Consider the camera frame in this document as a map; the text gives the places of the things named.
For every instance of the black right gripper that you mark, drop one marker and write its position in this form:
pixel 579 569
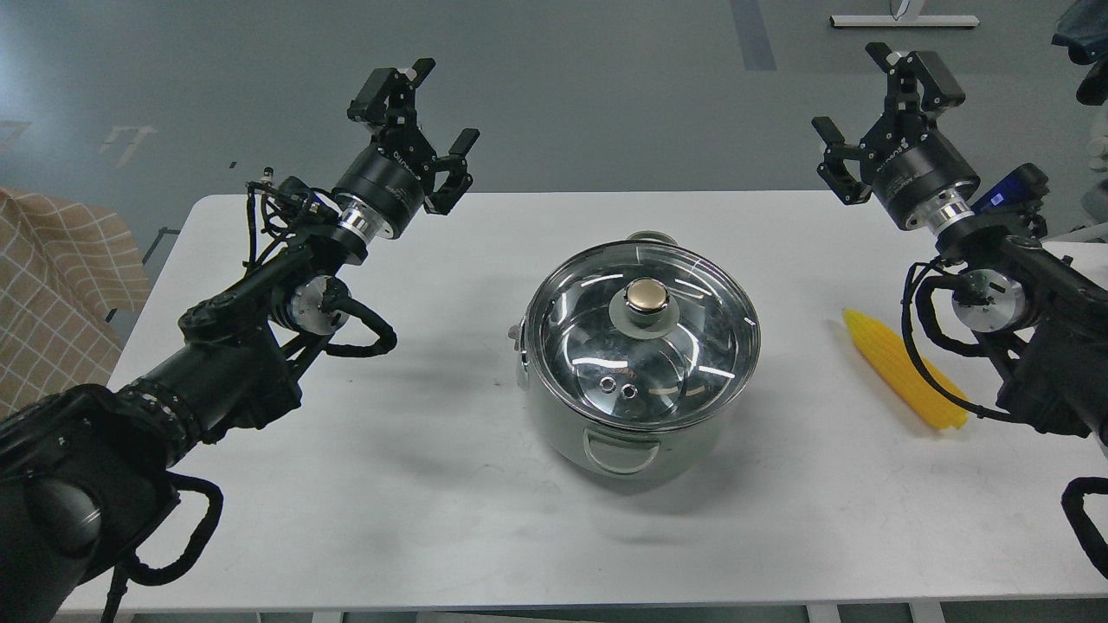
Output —
pixel 904 160

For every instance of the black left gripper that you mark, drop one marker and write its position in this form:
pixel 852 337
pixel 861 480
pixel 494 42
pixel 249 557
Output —
pixel 399 172

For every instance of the yellow corn cob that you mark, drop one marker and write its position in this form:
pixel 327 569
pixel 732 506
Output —
pixel 885 350

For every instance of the glass pot lid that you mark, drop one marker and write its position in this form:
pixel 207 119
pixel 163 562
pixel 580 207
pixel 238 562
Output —
pixel 640 335

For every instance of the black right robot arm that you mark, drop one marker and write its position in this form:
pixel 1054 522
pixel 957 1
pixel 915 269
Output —
pixel 992 290

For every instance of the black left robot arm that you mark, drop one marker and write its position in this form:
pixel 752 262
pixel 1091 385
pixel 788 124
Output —
pixel 87 480

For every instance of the stainless steel pot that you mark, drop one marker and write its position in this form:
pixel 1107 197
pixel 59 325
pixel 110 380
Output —
pixel 614 452

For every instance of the white stand base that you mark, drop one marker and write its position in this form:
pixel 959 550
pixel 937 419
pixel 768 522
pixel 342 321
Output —
pixel 905 15

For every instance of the dark object at right edge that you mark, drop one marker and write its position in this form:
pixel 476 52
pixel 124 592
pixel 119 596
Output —
pixel 1082 31

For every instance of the beige checkered cloth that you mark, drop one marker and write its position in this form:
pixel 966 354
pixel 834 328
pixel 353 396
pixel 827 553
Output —
pixel 64 267

